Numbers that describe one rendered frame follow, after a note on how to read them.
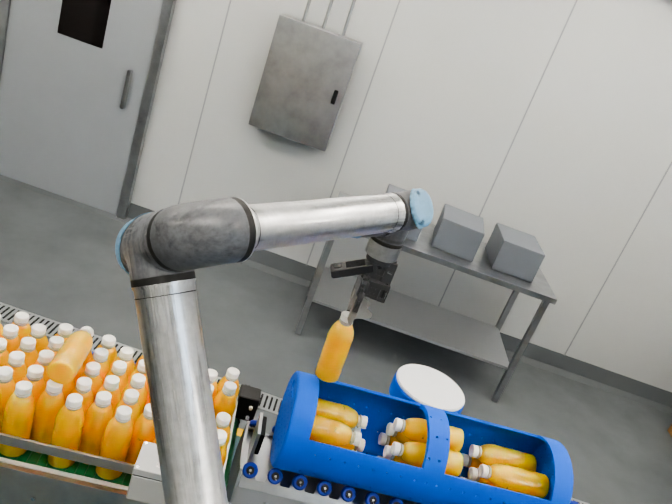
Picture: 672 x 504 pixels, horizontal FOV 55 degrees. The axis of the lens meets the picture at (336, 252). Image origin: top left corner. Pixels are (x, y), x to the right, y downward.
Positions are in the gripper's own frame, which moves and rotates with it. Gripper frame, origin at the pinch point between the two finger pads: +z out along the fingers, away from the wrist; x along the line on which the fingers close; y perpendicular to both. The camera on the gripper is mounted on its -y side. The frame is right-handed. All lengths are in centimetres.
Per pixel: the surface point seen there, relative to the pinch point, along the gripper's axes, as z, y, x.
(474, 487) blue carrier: 34, 50, -16
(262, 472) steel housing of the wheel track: 54, -9, -8
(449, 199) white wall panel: 43, 112, 315
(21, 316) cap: 35, -89, 10
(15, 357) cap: 35, -83, -8
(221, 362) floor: 148, -23, 178
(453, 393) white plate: 43, 60, 45
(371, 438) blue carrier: 45, 24, 9
